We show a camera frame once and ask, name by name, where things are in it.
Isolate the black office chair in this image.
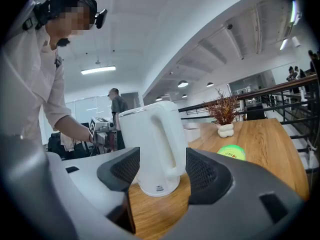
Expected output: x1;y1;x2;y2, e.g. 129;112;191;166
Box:
46;131;92;160

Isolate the person's left forearm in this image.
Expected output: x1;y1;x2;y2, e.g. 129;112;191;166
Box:
53;114;95;145

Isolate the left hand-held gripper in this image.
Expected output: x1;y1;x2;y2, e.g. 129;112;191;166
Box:
88;117;119;156

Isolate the reddish plant in white pot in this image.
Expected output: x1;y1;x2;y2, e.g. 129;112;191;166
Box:
202;88;243;139

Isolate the black head-mounted camera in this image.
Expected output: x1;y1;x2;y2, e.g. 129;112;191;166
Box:
94;8;109;30

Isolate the grey strap with black buckle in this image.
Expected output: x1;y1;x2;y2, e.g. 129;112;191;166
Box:
21;0;52;32

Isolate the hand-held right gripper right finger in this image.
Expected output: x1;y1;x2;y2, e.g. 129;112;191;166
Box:
149;147;305;240

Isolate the person's white shirt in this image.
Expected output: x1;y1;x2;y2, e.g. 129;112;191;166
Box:
0;0;73;146

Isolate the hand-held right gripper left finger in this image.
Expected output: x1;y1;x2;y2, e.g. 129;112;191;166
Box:
46;146;141;240

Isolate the beige cloth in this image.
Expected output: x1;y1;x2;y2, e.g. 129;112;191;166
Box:
59;133;83;154

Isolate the white electric kettle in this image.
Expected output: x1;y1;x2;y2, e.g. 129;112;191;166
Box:
118;100;189;198

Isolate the white divided organizer box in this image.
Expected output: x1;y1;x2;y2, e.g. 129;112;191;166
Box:
183;122;201;143

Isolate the black metal railing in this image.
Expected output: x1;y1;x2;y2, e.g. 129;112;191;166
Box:
178;73;320;175

